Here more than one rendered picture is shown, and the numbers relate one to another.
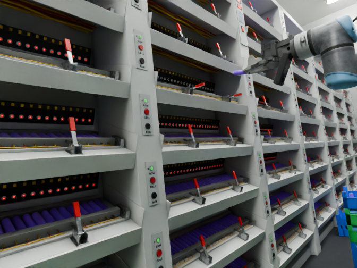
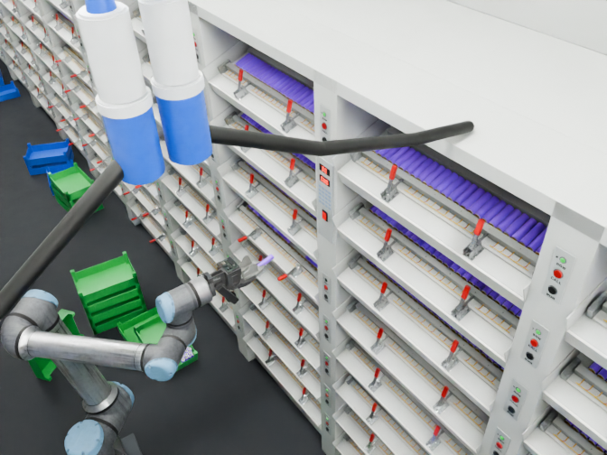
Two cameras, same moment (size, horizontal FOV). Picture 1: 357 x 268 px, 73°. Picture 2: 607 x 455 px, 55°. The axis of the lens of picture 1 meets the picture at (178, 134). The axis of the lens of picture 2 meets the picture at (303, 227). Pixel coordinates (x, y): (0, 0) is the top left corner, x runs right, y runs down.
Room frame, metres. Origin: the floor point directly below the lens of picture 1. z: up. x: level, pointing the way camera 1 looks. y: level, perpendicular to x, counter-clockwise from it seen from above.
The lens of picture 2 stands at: (1.42, -1.72, 2.44)
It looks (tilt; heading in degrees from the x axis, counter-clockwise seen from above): 40 degrees down; 102
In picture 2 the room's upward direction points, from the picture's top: 2 degrees counter-clockwise
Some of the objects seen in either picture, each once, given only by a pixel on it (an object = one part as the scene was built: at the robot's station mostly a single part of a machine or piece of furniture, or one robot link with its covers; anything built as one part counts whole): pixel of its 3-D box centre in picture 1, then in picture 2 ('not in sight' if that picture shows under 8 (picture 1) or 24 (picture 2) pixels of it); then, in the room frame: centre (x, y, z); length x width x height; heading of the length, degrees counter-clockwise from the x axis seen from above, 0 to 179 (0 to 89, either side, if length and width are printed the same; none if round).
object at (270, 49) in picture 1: (279, 52); (222, 278); (0.86, -0.41, 1.08); 0.12 x 0.08 x 0.09; 46
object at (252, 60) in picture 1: (251, 63); (247, 262); (0.92, -0.32, 1.07); 0.09 x 0.03 x 0.06; 50
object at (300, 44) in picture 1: (303, 45); (200, 290); (0.81, -0.46, 1.07); 0.10 x 0.05 x 0.09; 136
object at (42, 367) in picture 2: not in sight; (55, 344); (-0.25, -0.06, 0.10); 0.30 x 0.08 x 0.20; 82
